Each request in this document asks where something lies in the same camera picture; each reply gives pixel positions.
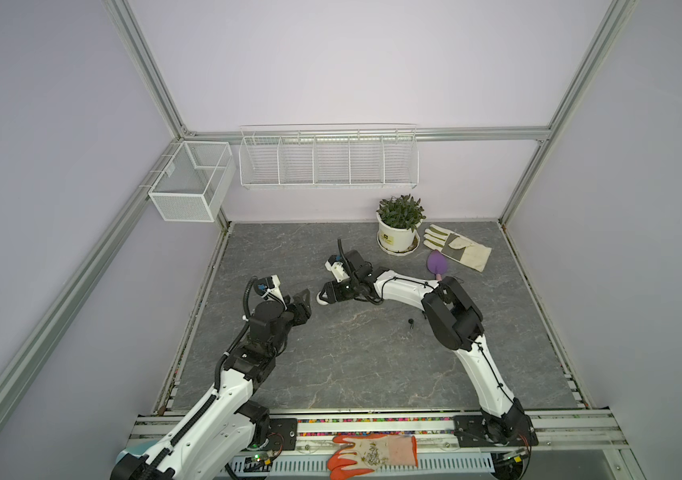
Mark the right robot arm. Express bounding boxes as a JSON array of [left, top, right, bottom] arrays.
[[317, 240, 538, 446]]

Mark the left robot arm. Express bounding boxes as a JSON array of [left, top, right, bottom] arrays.
[[110, 275, 312, 479]]

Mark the potted green plant white pot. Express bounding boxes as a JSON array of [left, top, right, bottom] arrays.
[[376, 194, 426, 256]]

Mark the beige gardening glove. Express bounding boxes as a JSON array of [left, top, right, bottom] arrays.
[[423, 224, 492, 273]]

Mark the red white work glove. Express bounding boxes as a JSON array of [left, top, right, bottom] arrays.
[[327, 434, 419, 480]]

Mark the white mesh box basket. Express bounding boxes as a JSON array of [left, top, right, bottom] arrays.
[[149, 141, 236, 223]]

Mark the teal plastic scoop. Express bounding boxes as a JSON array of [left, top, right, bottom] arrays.
[[117, 440, 155, 461]]

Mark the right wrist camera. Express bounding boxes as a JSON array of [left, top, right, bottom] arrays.
[[325, 255, 349, 282]]

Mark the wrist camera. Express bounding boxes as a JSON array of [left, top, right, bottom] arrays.
[[253, 275, 286, 305], [325, 255, 349, 282]]

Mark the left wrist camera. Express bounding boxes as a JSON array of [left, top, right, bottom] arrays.
[[253, 275, 286, 305]]

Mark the white wire shelf basket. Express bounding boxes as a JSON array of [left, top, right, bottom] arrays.
[[239, 123, 420, 189]]

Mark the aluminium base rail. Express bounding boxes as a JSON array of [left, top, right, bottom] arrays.
[[272, 410, 629, 453]]

